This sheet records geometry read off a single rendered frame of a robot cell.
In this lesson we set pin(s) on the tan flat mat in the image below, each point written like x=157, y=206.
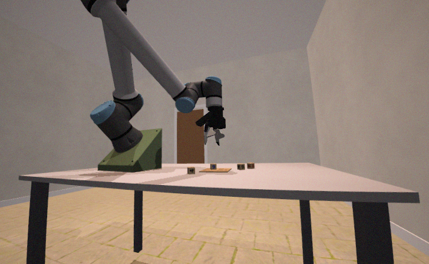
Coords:
x=217, y=170

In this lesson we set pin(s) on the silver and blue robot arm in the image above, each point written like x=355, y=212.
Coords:
x=123, y=38

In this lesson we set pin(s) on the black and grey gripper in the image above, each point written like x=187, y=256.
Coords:
x=215, y=122

